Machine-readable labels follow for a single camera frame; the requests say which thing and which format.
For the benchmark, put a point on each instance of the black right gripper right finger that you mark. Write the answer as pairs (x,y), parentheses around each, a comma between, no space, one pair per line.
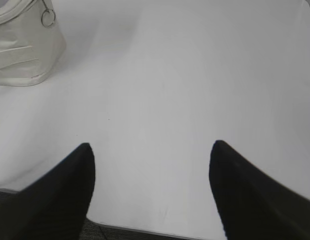
(252,205)

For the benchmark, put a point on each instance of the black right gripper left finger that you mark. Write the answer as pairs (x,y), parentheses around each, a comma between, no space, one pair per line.
(55,206)

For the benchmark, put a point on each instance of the cream fabric zipper bag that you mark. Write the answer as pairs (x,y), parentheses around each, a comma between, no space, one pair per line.
(28,50)

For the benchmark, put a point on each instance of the silver ring zipper pull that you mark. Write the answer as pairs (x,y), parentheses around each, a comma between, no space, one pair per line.
(48,16)

